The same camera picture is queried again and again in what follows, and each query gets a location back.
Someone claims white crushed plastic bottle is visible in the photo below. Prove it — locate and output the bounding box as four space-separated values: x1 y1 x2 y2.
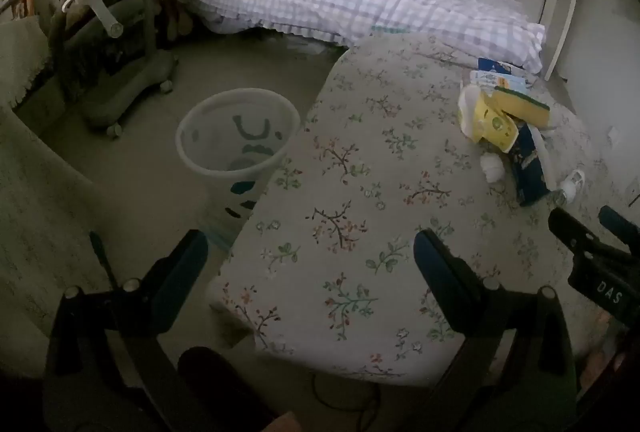
531 127 586 204

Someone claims person's right hand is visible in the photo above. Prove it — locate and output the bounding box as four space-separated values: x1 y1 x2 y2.
575 312 628 393

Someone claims white plastic trash bin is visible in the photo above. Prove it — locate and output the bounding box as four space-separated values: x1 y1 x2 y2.
175 88 302 245

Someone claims blue white packet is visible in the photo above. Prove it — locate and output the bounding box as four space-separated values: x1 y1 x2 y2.
471 57 537 94

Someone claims black floor cable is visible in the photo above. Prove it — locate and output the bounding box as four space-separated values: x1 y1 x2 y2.
310 369 383 415

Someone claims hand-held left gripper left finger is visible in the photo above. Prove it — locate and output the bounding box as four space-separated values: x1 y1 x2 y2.
42 229 211 432

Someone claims yellow plastic wrapper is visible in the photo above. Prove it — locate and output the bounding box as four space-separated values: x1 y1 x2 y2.
456 84 522 154

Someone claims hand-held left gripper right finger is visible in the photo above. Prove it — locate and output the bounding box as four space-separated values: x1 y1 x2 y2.
410 229 582 432

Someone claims grey swivel chair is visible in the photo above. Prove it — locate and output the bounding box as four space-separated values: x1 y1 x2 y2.
47 0 182 139

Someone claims dark blue carton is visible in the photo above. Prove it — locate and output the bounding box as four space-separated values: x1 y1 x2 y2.
507 122 552 208

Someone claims floral tablecloth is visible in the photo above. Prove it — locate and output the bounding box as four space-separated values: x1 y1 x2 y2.
207 32 623 388

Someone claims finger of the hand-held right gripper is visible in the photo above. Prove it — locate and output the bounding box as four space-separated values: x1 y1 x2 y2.
599 205 640 259
548 208 632 269

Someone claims white crumpled paper ball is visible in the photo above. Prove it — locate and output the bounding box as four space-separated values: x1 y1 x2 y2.
480 153 507 184

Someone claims yellow sponge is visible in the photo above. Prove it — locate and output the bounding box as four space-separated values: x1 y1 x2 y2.
492 84 552 122

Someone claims dark shoe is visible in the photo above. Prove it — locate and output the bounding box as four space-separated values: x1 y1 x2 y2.
177 346 281 432

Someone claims beige fringed blanket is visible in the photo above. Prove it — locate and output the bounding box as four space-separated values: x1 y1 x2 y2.
0 14 53 109

